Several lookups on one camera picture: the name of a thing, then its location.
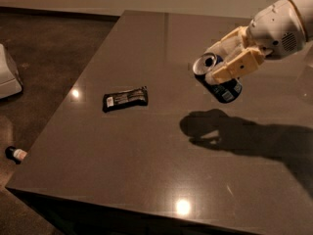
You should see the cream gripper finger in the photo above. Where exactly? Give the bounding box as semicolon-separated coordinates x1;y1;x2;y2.
204;26;249;61
210;47;266;84

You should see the blue pepsi can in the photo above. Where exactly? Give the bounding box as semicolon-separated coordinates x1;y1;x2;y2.
193;52;243;104

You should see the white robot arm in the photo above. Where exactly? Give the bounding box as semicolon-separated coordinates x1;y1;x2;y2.
205;0;313;84

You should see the black snack bar wrapper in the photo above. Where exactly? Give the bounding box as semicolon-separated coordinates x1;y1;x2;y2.
103;86;149;113

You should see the white object on floor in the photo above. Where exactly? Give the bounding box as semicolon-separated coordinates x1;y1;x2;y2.
0;44;22;99

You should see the small bottle on floor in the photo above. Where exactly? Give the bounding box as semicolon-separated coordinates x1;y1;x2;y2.
5;146;27;165

